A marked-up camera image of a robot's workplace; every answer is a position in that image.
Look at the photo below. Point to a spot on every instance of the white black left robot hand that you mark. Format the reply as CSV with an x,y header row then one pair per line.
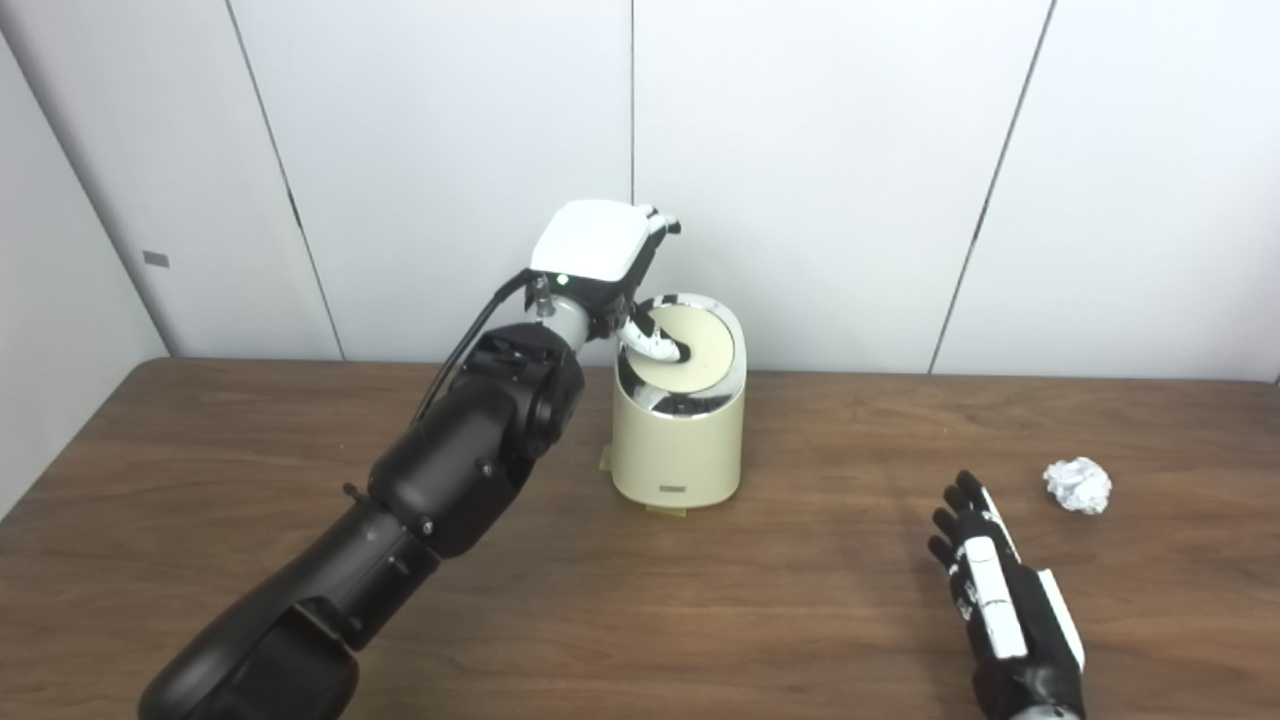
x,y
590,240

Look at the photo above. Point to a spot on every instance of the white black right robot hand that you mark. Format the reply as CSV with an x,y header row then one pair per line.
x,y
1000,600

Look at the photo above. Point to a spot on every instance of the white paper ball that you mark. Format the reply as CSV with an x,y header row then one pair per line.
x,y
1078,485

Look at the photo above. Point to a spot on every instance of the round cream bin lid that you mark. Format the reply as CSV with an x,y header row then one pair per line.
x,y
700,345

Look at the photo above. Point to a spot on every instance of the cream-colored bin body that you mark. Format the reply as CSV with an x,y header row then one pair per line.
x,y
680,450

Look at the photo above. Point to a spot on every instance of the wide yellow tape strip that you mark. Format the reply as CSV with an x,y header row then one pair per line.
x,y
667,511

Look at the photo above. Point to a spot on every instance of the grey wall sticker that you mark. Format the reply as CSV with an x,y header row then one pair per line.
x,y
155,259

